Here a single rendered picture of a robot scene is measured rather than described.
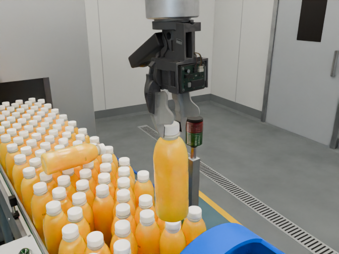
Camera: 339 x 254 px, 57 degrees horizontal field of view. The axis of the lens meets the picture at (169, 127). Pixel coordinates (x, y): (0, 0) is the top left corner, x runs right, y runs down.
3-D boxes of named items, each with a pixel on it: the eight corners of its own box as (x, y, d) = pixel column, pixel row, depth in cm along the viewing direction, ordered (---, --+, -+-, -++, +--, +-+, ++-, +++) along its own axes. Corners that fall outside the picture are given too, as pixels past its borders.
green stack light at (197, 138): (192, 147, 110) (193, 135, 109) (181, 142, 115) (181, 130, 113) (206, 143, 114) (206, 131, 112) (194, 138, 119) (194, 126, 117)
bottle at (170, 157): (190, 203, 71) (190, 128, 64) (184, 223, 64) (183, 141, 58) (161, 200, 73) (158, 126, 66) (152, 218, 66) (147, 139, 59)
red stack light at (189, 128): (193, 134, 109) (193, 124, 107) (181, 129, 113) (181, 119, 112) (206, 131, 112) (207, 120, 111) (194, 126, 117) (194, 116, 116)
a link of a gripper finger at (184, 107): (195, 138, 59) (188, 93, 55) (176, 129, 63) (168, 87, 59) (207, 131, 60) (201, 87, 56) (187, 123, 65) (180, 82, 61)
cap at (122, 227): (117, 238, 76) (117, 232, 76) (113, 229, 80) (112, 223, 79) (132, 233, 78) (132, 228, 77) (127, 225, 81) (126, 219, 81)
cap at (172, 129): (181, 131, 63) (181, 123, 62) (177, 138, 60) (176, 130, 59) (163, 130, 64) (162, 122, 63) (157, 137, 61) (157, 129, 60)
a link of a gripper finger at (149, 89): (147, 114, 56) (151, 65, 54) (142, 112, 57) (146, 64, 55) (167, 113, 59) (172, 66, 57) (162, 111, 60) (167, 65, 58)
